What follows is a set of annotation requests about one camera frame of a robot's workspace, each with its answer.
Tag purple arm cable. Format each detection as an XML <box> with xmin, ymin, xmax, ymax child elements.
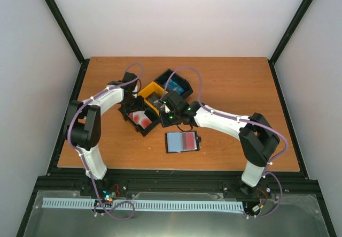
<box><xmin>66</xmin><ymin>62</ymin><xmax>145</xmax><ymax>220</ymax></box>
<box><xmin>160</xmin><ymin>66</ymin><xmax>289</xmax><ymax>219</ymax></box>

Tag blue cards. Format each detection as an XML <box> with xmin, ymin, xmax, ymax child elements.
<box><xmin>167</xmin><ymin>79</ymin><xmax>184</xmax><ymax>95</ymax></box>

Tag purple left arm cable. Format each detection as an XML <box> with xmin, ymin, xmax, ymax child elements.
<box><xmin>66</xmin><ymin>62</ymin><xmax>145</xmax><ymax>220</ymax></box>

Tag yellow bin with black cards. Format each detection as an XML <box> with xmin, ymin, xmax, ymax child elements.
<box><xmin>138</xmin><ymin>82</ymin><xmax>164</xmax><ymax>116</ymax></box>

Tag black frame post left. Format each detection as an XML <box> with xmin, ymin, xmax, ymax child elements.
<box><xmin>33</xmin><ymin>0</ymin><xmax>86</xmax><ymax>64</ymax></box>

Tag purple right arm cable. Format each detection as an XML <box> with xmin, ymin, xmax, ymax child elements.
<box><xmin>160</xmin><ymin>66</ymin><xmax>289</xmax><ymax>219</ymax></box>

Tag black frame post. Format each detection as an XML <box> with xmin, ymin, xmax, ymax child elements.
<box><xmin>269</xmin><ymin>0</ymin><xmax>325</xmax><ymax>64</ymax></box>
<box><xmin>33</xmin><ymin>0</ymin><xmax>86</xmax><ymax>64</ymax></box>

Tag red white card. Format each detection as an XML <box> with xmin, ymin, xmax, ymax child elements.
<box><xmin>182</xmin><ymin>132</ymin><xmax>197</xmax><ymax>151</ymax></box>

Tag black vip cards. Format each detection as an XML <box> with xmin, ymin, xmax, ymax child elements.
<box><xmin>147</xmin><ymin>94</ymin><xmax>163</xmax><ymax>110</ymax></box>

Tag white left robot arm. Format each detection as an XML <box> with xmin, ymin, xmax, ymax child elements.
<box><xmin>63</xmin><ymin>80</ymin><xmax>144</xmax><ymax>196</ymax></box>

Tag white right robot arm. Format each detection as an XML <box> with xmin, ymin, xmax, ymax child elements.
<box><xmin>160</xmin><ymin>101</ymin><xmax>280</xmax><ymax>187</ymax></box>

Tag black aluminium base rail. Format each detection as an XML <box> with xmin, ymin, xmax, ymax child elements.
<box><xmin>34</xmin><ymin>169</ymin><xmax>321</xmax><ymax>198</ymax></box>

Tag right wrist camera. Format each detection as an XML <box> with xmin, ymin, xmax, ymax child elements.
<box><xmin>161</xmin><ymin>91</ymin><xmax>184</xmax><ymax>113</ymax></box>

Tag black bin with blue cards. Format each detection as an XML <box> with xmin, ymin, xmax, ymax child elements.
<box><xmin>154</xmin><ymin>69</ymin><xmax>193</xmax><ymax>98</ymax></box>

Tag black card holder wallet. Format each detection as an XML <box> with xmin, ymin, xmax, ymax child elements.
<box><xmin>165</xmin><ymin>131</ymin><xmax>201</xmax><ymax>154</ymax></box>

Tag red white credit cards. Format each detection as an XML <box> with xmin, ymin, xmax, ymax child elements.
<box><xmin>128</xmin><ymin>111</ymin><xmax>152</xmax><ymax>129</ymax></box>

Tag light blue cable duct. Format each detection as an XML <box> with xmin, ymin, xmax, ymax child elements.
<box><xmin>41</xmin><ymin>197</ymin><xmax>244</xmax><ymax>213</ymax></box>

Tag black frame post right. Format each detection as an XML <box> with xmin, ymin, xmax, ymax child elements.
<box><xmin>269</xmin><ymin>0</ymin><xmax>325</xmax><ymax>64</ymax></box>

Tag black bin with red cards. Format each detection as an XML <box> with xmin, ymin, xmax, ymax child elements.
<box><xmin>118</xmin><ymin>107</ymin><xmax>160</xmax><ymax>136</ymax></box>

